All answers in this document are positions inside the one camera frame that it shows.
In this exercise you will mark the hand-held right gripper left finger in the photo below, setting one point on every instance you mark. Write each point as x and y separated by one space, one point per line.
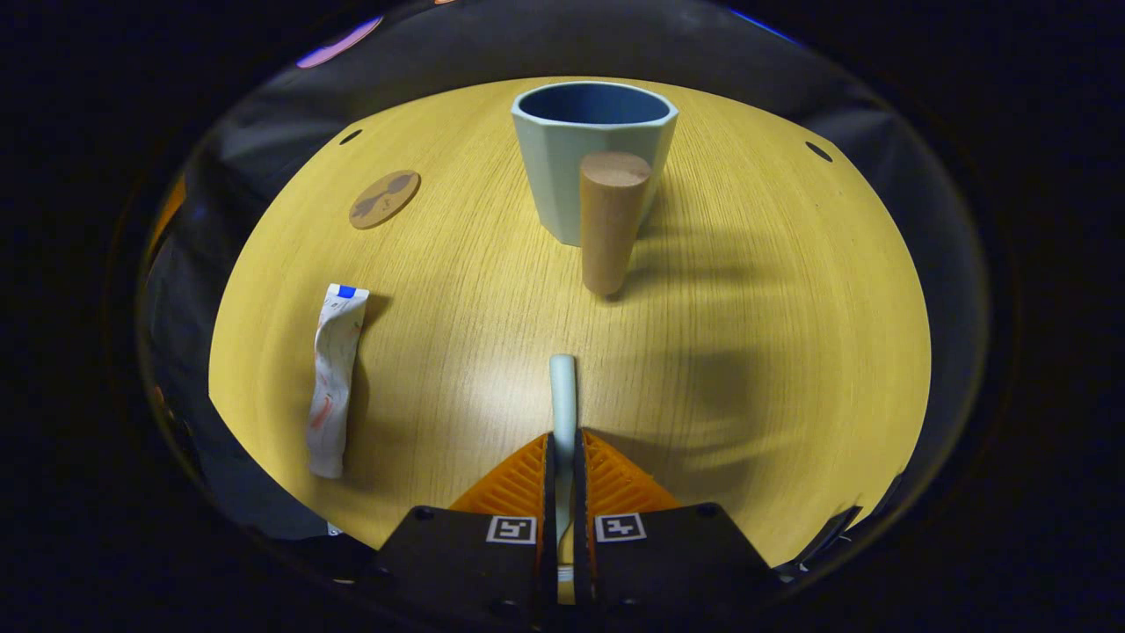
475 571

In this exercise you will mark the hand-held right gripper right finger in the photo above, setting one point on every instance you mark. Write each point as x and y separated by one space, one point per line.
668 571

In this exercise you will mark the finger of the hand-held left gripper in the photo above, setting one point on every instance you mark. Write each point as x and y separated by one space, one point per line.
167 220

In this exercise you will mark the pale blue toothbrush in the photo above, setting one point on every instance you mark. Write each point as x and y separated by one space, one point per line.
563 396

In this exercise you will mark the round brown coaster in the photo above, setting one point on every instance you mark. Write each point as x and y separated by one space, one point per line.
384 200

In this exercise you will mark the wooden desktop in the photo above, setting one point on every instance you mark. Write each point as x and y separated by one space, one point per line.
457 352

